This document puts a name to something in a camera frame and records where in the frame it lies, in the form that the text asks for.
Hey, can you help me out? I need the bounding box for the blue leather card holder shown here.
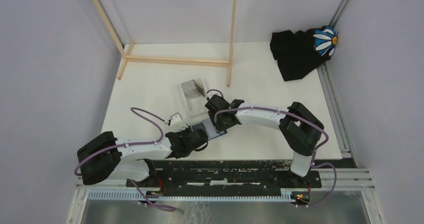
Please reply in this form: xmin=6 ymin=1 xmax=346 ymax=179
xmin=194 ymin=118 xmax=228 ymax=141

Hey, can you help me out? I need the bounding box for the black VIP credit card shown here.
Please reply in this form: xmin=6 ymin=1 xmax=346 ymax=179
xmin=189 ymin=122 xmax=207 ymax=133

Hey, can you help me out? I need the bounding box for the clear plastic card box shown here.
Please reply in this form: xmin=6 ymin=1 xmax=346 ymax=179
xmin=178 ymin=76 xmax=208 ymax=118

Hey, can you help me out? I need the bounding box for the silver credit card stack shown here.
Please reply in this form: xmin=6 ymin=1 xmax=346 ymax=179
xmin=180 ymin=79 xmax=206 ymax=99

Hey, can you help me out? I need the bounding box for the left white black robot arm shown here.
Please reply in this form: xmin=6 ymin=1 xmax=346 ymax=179
xmin=74 ymin=129 xmax=209 ymax=188

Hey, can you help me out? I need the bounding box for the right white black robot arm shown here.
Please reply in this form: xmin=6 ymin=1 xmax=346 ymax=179
xmin=205 ymin=94 xmax=329 ymax=188

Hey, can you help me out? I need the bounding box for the black cloth with daisy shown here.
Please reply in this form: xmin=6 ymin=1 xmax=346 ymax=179
xmin=269 ymin=26 xmax=339 ymax=82

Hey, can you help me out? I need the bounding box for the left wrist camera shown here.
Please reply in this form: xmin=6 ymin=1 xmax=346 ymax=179
xmin=166 ymin=112 xmax=188 ymax=132

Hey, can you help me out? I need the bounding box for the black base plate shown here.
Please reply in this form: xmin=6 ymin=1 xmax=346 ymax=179
xmin=92 ymin=158 xmax=359 ymax=198

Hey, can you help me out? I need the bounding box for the wooden frame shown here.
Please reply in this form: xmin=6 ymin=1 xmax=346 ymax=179
xmin=91 ymin=0 xmax=237 ymax=87

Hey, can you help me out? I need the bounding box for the white slotted cable duct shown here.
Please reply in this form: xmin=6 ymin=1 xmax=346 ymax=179
xmin=87 ymin=189 xmax=298 ymax=203

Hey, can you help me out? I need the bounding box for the aluminium rail frame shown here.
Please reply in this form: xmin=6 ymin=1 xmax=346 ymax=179
xmin=66 ymin=0 xmax=385 ymax=224

